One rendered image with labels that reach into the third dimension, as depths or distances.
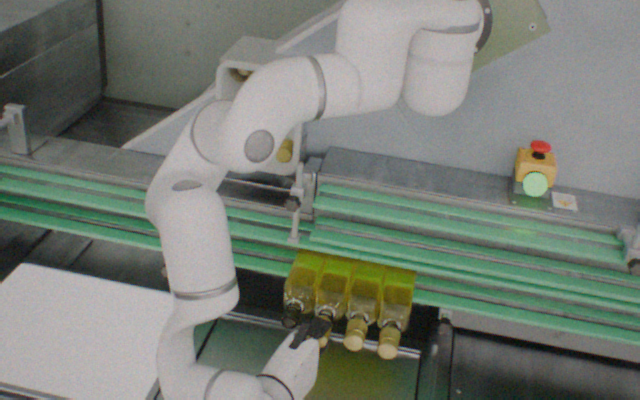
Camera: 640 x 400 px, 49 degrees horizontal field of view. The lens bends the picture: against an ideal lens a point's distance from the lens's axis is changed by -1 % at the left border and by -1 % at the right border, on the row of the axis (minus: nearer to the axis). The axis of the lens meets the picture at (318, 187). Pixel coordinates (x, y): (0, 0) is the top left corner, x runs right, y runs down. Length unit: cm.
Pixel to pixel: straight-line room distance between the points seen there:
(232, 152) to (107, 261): 87
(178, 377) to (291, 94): 41
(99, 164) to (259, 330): 50
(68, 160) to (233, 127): 83
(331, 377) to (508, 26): 70
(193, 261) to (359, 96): 29
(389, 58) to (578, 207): 64
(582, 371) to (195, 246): 93
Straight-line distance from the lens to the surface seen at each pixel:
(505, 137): 144
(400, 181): 137
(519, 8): 126
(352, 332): 120
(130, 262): 165
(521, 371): 149
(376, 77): 90
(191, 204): 85
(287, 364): 108
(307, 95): 87
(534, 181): 137
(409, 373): 136
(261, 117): 82
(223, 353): 136
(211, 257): 86
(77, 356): 137
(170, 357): 99
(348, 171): 138
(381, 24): 88
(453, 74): 97
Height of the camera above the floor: 206
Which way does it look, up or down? 59 degrees down
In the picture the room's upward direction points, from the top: 157 degrees counter-clockwise
